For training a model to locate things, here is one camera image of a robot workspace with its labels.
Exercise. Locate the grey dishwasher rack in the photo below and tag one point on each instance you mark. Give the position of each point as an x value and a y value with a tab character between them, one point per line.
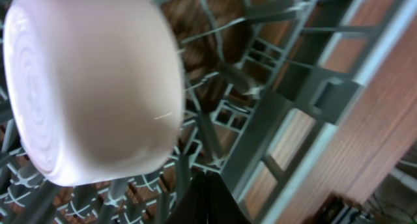
266	85

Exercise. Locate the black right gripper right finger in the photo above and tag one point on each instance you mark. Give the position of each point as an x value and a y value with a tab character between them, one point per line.
221	206

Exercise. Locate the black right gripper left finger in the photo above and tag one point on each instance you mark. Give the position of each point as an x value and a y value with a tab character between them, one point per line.
192	208

